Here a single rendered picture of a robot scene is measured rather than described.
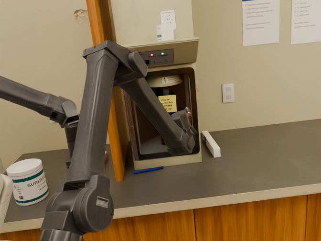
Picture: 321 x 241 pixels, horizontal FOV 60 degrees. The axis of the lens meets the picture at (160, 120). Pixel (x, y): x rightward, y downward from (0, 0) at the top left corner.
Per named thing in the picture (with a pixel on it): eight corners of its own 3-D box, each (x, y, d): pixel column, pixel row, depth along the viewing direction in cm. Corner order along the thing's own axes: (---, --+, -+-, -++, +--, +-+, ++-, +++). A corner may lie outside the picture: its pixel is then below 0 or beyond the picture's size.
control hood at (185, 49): (120, 70, 118) (116, 45, 115) (195, 61, 119) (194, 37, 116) (117, 73, 107) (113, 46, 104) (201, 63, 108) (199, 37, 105)
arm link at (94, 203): (78, 38, 69) (110, 23, 65) (112, 67, 80) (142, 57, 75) (39, 231, 50) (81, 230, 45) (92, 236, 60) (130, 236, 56)
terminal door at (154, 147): (134, 160, 130) (123, 74, 118) (199, 152, 131) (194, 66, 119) (134, 161, 129) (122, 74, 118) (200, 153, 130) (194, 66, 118)
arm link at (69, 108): (54, 115, 94) (60, 102, 87) (84, 107, 101) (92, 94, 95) (69, 146, 92) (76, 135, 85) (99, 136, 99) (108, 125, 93)
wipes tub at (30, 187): (23, 191, 124) (15, 159, 119) (53, 187, 124) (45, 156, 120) (10, 208, 111) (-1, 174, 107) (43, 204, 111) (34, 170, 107)
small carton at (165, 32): (157, 41, 112) (155, 25, 110) (169, 39, 113) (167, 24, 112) (162, 40, 107) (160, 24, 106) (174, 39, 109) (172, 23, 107)
